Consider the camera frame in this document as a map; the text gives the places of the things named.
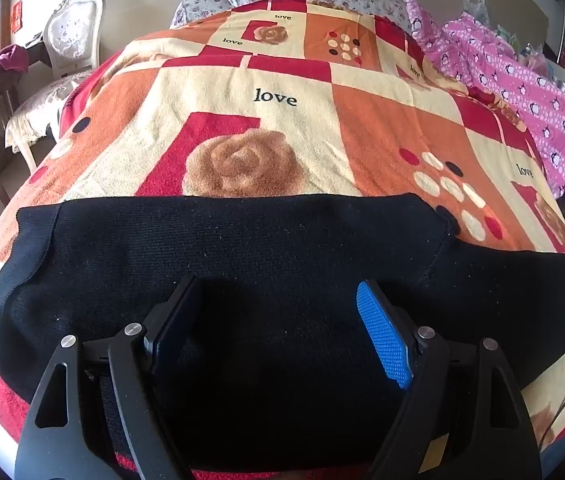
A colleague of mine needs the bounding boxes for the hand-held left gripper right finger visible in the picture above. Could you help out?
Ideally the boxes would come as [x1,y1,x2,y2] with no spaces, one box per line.
[357,280,543,480]

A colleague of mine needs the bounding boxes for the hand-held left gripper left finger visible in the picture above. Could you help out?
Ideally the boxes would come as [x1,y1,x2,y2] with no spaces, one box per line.
[14,275,204,480]

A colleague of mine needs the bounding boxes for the black pants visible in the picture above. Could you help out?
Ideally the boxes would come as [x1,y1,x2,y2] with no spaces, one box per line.
[0,192,565,476]

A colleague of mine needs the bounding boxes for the orange red printed blanket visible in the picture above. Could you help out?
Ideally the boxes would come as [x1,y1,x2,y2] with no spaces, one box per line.
[0,0,565,480]

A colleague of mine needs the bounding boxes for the pink penguin print blanket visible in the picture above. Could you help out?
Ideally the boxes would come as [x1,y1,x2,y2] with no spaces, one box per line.
[401,0,565,200]

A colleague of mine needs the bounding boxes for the white ornate chair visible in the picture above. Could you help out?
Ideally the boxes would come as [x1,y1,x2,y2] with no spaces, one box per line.
[4,0,106,172]

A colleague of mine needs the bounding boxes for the small floral pillow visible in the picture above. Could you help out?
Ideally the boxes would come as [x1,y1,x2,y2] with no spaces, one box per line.
[169,0,234,29]

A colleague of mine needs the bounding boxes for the clear plastic bag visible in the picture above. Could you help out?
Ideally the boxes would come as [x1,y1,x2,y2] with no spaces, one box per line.
[463,0,489,24]

